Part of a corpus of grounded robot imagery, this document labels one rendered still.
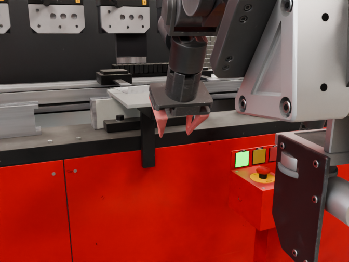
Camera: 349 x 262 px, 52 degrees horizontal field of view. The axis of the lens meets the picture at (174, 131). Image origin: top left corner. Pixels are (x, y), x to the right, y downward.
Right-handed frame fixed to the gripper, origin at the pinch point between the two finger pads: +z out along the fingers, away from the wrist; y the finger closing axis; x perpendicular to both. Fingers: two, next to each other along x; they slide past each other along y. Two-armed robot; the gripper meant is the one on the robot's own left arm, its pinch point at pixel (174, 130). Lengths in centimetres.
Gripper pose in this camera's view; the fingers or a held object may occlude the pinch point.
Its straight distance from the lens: 68.4
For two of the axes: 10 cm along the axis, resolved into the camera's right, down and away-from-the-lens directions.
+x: 2.5, 6.7, -7.0
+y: -9.6, 0.7, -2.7
